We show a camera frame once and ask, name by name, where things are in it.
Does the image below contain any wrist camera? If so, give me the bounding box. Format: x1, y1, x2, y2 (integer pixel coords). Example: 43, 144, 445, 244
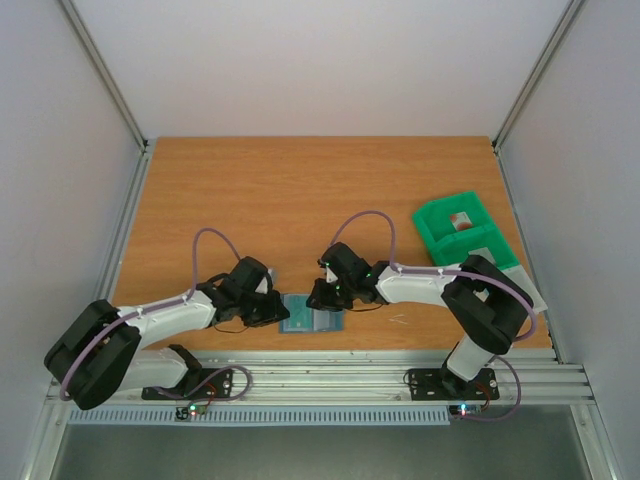
325, 264, 338, 284
255, 268, 277, 294

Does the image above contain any left circuit board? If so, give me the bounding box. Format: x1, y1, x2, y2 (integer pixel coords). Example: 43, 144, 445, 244
174, 405, 208, 421

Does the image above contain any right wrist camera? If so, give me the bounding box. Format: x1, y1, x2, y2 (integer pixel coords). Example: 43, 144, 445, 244
325, 264, 338, 284

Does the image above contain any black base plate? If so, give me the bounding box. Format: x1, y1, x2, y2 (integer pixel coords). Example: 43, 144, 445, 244
403, 368, 500, 401
141, 368, 233, 401

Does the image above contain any grey card in bin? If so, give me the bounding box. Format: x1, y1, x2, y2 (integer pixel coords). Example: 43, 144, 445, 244
469, 247, 496, 264

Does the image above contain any grey slotted cable duct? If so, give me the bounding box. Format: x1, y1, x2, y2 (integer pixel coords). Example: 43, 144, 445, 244
68, 405, 450, 427

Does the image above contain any red white card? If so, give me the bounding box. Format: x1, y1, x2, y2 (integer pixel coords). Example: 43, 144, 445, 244
449, 212, 473, 232

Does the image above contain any right circuit board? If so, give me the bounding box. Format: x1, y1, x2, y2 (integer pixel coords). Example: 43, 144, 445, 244
449, 403, 489, 418

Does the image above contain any blue card holder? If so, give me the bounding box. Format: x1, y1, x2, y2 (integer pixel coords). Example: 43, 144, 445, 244
279, 294, 344, 334

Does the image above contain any green bin far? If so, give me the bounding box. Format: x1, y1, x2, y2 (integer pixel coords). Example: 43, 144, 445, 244
411, 191, 495, 253

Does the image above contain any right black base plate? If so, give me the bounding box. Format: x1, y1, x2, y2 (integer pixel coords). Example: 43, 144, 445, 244
403, 368, 500, 401

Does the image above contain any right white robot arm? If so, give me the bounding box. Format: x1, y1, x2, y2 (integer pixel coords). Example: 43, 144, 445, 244
307, 242, 536, 399

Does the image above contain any circuit board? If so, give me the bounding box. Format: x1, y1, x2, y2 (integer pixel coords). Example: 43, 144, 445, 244
174, 405, 208, 421
449, 403, 489, 418

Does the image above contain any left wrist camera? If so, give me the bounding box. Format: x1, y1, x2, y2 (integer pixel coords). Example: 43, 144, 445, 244
255, 268, 277, 294

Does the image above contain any white tray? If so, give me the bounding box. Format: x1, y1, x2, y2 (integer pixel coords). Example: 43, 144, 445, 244
503, 265, 548, 314

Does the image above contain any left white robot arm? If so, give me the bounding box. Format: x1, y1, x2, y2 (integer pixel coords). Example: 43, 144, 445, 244
44, 257, 290, 410

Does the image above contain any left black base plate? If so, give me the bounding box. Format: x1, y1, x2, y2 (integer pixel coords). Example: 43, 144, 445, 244
141, 368, 233, 401

